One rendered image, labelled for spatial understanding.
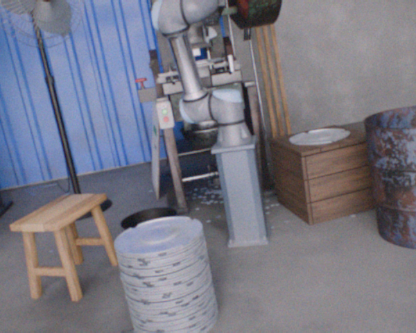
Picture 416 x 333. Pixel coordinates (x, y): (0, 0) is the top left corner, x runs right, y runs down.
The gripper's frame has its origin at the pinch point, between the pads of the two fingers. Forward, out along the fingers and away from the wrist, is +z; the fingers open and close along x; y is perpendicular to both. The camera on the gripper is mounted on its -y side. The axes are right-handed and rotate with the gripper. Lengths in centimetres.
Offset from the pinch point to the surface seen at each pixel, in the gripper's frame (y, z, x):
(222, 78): 7.7, 26.3, 5.1
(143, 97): -37.4, 23.5, -3.8
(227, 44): 22, 29, 50
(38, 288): -96, 51, -93
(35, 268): -94, 42, -90
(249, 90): 18.4, 26.6, -12.1
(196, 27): -1.1, 1.2, 21.2
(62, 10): -72, -9, 54
